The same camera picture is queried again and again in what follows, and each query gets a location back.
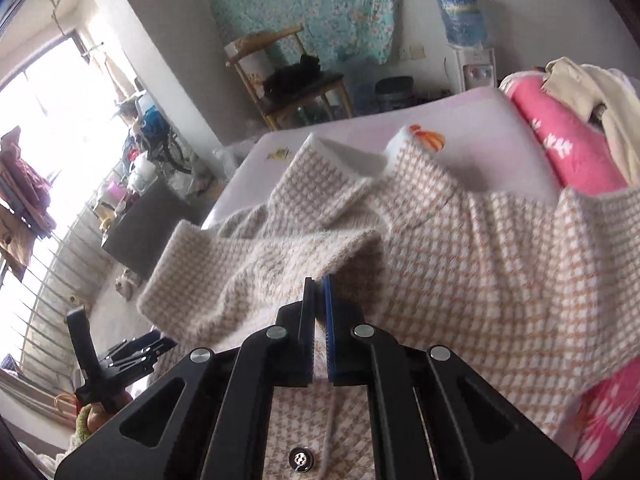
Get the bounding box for white patterned box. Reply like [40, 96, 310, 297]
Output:
[225, 40, 273, 106]

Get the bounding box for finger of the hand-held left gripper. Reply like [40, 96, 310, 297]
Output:
[106, 332, 177, 362]
[110, 343, 179, 378]

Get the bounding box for person's left forearm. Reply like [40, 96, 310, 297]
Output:
[30, 407, 108, 480]

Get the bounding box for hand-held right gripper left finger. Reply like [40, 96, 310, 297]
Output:
[54, 276, 317, 480]

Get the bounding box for wheelchair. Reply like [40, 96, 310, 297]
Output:
[135, 105, 193, 176]

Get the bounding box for teal floral hanging cloth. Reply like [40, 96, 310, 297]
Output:
[200, 0, 418, 66]

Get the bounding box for person's left hand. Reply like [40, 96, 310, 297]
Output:
[85, 393, 133, 432]

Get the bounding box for cream garment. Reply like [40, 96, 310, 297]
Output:
[540, 57, 640, 186]

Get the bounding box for wall coat hooks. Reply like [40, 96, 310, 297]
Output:
[50, 0, 71, 36]

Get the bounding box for dark grey board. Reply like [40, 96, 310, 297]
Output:
[102, 180, 201, 281]

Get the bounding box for hanging clothes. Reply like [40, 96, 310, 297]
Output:
[0, 127, 56, 281]

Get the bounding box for metal window railing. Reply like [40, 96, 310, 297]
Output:
[0, 160, 131, 396]

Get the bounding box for beige white houndstooth sweater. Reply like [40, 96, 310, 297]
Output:
[137, 132, 640, 480]

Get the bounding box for black bin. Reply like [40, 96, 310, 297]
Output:
[375, 77, 416, 113]

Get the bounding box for black cloth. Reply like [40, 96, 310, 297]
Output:
[262, 54, 323, 98]

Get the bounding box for bed with pale pink sheet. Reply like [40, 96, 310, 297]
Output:
[200, 85, 571, 233]

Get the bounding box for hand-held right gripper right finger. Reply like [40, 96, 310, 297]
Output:
[322, 274, 583, 480]

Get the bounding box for wooden chair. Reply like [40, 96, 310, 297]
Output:
[225, 25, 353, 131]

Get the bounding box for pink floral blanket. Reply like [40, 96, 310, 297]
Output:
[500, 71, 640, 480]

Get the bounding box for white water dispenser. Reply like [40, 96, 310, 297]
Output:
[452, 47, 498, 93]

